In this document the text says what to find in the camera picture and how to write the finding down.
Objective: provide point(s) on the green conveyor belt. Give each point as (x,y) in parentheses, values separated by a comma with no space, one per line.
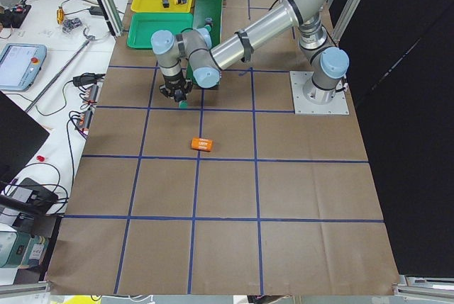
(212,9)

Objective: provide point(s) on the black monitor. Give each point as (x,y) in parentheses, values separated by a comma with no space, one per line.
(21,138)

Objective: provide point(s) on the metal rod stand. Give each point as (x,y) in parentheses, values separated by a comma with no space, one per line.
(89,39)

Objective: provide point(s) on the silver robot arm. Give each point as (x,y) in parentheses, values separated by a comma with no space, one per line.
(329,62)

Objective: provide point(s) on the green power supply box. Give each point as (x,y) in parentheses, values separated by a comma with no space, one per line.
(21,250)

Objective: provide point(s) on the blue teach pendant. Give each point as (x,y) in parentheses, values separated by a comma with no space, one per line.
(20,65)

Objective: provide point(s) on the green plastic tray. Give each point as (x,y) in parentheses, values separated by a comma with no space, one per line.
(144,25)

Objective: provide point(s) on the gold power resistor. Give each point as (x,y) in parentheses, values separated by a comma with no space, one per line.
(60,15)

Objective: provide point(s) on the green push button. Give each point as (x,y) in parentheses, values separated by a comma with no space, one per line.
(181,99)
(208,23)

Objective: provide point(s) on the black power adapter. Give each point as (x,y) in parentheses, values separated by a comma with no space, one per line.
(95,11)

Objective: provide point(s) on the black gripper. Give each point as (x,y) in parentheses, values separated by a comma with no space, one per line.
(172,83)

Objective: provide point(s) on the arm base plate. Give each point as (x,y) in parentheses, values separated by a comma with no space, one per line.
(309,100)

